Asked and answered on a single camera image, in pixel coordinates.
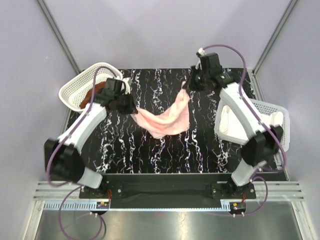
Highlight left controller board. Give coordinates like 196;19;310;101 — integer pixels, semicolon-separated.
96;200;111;211

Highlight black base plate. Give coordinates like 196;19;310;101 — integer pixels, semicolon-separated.
79;173;256;211

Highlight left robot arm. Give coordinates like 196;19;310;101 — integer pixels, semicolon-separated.
44;77;137;198

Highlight brown towel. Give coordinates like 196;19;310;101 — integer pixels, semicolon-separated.
79;81;106;109

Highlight controller board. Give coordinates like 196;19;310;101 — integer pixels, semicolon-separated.
96;200;111;211
230;202;247;214

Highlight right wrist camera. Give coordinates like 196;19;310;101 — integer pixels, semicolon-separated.
195;47;206;71

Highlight white towel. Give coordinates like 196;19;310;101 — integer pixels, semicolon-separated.
217;105;284;139

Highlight right controller board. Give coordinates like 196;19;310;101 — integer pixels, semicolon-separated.
230;202;247;214

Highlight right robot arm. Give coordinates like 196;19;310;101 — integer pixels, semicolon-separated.
184;48;284;199

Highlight pink towel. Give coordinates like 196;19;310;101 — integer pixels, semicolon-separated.
131;88;190;139

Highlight white perforated basket left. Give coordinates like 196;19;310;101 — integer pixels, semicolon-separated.
58;62;123;112

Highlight white perforated basket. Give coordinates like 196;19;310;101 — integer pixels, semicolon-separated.
58;62;123;112
214;99;290;152

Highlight white perforated basket right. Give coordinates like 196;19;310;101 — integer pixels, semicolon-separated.
214;99;290;152

